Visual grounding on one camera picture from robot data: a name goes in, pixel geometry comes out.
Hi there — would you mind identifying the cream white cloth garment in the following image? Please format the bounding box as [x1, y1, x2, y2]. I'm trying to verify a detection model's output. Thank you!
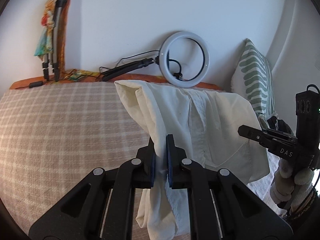
[115, 80, 270, 239]

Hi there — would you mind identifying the white gloved right hand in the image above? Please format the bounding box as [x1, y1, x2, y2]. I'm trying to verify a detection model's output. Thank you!
[270, 159, 314, 212]

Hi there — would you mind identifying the green white striped pillow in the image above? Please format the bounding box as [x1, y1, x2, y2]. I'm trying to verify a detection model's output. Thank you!
[231, 39, 276, 120]

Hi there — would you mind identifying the pink checkered bed cover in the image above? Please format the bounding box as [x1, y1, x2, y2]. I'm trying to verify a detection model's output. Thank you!
[0, 81, 286, 240]

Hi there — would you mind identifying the grey black folded tripod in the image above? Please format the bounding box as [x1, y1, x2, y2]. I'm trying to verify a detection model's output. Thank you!
[42, 0, 67, 82]

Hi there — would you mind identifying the colourful orange hanging cloth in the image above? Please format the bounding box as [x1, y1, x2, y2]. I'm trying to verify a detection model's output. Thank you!
[34, 0, 71, 80]

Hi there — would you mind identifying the black ring light arm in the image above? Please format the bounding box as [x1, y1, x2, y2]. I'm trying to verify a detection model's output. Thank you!
[101, 57, 159, 82]

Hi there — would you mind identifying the white ring light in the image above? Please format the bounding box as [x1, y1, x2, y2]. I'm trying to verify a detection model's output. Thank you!
[158, 31, 210, 88]

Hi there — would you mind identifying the black cable adapter box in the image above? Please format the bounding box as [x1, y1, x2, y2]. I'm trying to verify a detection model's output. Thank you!
[28, 81, 43, 88]

